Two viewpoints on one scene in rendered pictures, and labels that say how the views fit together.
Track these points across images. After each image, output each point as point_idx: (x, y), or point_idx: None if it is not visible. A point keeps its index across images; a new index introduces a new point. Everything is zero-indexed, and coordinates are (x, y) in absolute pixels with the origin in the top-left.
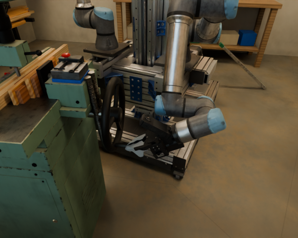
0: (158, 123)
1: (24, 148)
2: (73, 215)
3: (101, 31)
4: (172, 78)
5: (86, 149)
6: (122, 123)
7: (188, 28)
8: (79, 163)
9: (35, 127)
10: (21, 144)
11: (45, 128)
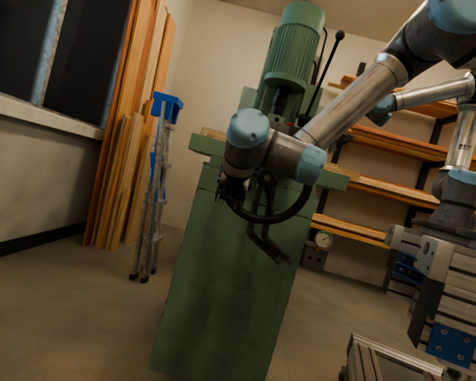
0: None
1: (191, 137)
2: (183, 274)
3: (443, 196)
4: (308, 122)
5: (257, 248)
6: (279, 214)
7: (382, 69)
8: (233, 241)
9: (211, 137)
10: (192, 133)
11: (219, 150)
